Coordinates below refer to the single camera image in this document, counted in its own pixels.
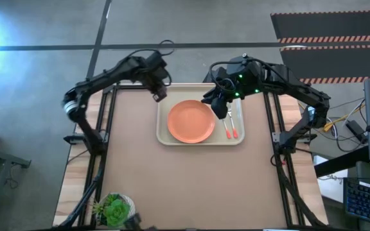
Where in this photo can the black aluminium frame rail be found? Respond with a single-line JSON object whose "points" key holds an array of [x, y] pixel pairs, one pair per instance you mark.
{"points": [[108, 128], [276, 167]]}

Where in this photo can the beige plastic tray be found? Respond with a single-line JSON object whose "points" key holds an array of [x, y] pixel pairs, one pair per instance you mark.
{"points": [[165, 136]]}

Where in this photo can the blue backlit keyboard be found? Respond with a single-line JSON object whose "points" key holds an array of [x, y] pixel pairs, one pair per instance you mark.
{"points": [[368, 202]]}

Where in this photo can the grey side table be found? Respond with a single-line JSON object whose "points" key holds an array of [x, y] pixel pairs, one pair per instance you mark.
{"points": [[2, 157]]}

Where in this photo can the orange plate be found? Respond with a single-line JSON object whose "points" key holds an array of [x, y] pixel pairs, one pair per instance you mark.
{"points": [[191, 122]]}

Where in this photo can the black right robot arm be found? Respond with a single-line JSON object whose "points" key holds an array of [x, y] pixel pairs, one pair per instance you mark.
{"points": [[300, 90]]}

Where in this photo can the tan table mat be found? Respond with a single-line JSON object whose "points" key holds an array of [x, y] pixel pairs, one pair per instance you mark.
{"points": [[188, 186]]}

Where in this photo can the succulent plant in white pot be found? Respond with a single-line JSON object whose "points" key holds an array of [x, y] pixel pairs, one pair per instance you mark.
{"points": [[116, 211]]}

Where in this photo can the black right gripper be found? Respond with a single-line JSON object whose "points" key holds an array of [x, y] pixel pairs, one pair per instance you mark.
{"points": [[246, 80]]}

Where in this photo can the black power brick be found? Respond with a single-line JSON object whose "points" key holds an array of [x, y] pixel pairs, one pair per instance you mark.
{"points": [[356, 131]]}

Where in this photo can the black mat orange striped edge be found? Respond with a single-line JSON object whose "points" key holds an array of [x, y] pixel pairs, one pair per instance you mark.
{"points": [[332, 62], [332, 25]]}

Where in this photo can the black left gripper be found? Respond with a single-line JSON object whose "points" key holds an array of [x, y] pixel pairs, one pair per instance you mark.
{"points": [[155, 70]]}

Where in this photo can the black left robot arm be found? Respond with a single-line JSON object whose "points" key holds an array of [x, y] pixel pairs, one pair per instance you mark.
{"points": [[108, 76]]}

